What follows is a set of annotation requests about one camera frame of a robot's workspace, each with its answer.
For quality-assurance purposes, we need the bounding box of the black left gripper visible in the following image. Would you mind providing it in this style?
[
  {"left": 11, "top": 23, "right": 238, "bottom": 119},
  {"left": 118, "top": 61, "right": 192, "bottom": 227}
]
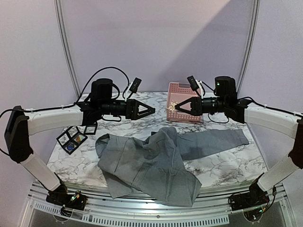
[{"left": 100, "top": 99, "right": 156, "bottom": 121}]

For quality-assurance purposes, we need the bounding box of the grey button-up shirt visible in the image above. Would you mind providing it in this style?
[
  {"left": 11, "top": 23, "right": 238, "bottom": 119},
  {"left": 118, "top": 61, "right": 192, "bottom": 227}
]
[{"left": 95, "top": 127, "right": 248, "bottom": 207}]

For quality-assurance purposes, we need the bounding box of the round green orange badge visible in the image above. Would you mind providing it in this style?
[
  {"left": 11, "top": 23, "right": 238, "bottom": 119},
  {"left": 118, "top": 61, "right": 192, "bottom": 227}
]
[{"left": 75, "top": 135, "right": 85, "bottom": 143}]

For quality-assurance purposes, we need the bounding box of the round blue badge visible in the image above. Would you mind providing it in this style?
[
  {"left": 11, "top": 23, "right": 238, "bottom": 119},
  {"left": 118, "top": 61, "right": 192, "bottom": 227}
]
[{"left": 67, "top": 144, "right": 74, "bottom": 151}]

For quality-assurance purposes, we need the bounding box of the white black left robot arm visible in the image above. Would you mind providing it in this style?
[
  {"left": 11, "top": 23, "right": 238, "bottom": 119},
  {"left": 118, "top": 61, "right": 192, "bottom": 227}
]
[{"left": 4, "top": 79, "right": 155, "bottom": 211}]

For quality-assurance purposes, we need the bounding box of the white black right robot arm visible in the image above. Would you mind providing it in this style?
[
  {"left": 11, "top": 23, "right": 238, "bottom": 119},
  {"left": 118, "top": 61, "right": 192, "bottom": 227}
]
[{"left": 175, "top": 76, "right": 303, "bottom": 214}]

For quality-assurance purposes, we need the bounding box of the pink perforated plastic basket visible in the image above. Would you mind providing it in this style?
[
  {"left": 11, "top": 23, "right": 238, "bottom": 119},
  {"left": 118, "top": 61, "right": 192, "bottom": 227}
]
[{"left": 166, "top": 81, "right": 205, "bottom": 123}]

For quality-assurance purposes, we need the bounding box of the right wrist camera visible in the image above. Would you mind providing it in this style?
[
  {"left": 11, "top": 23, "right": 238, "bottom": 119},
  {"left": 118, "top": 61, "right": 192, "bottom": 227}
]
[{"left": 187, "top": 76, "right": 205, "bottom": 98}]

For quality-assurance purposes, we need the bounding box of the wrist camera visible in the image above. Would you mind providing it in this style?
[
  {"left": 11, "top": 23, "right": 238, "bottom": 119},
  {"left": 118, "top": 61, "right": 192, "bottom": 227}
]
[
  {"left": 187, "top": 76, "right": 205, "bottom": 98},
  {"left": 123, "top": 78, "right": 142, "bottom": 101}
]

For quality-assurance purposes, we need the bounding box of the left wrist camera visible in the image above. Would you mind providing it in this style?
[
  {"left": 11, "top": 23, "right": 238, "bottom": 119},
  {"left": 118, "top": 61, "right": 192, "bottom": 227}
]
[{"left": 123, "top": 78, "right": 142, "bottom": 101}]

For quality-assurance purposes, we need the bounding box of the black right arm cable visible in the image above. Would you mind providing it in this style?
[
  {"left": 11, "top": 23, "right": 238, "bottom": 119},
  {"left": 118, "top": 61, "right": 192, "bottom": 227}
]
[{"left": 201, "top": 81, "right": 303, "bottom": 123}]

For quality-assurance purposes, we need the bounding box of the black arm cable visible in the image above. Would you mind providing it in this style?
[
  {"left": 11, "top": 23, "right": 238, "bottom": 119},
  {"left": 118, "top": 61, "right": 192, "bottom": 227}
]
[
  {"left": 0, "top": 67, "right": 131, "bottom": 157},
  {"left": 201, "top": 81, "right": 303, "bottom": 123}
]

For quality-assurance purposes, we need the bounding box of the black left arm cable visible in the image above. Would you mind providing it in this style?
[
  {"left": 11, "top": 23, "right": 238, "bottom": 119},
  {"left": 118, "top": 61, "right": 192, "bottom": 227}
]
[{"left": 0, "top": 67, "right": 131, "bottom": 157}]

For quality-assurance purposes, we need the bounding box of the black frame display box pair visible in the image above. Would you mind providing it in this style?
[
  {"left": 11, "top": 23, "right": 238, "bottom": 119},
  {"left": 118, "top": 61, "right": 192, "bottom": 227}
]
[{"left": 56, "top": 126, "right": 88, "bottom": 155}]

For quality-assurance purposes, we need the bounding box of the left aluminium corner post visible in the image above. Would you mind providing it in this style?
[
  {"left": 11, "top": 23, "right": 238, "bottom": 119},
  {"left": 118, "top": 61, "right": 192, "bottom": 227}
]
[{"left": 54, "top": 0, "right": 80, "bottom": 97}]

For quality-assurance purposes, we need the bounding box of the aluminium corner post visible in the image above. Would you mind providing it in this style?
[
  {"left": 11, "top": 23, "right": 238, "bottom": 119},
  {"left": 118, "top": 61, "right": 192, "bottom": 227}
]
[
  {"left": 236, "top": 0, "right": 260, "bottom": 94},
  {"left": 54, "top": 0, "right": 80, "bottom": 97}
]

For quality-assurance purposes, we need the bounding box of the right aluminium corner post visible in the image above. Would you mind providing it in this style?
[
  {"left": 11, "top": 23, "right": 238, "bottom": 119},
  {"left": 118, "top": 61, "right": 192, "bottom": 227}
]
[{"left": 236, "top": 0, "right": 260, "bottom": 94}]

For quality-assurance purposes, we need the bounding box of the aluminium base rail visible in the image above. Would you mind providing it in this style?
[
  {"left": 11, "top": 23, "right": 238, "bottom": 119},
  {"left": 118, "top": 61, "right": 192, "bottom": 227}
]
[{"left": 20, "top": 183, "right": 296, "bottom": 227}]

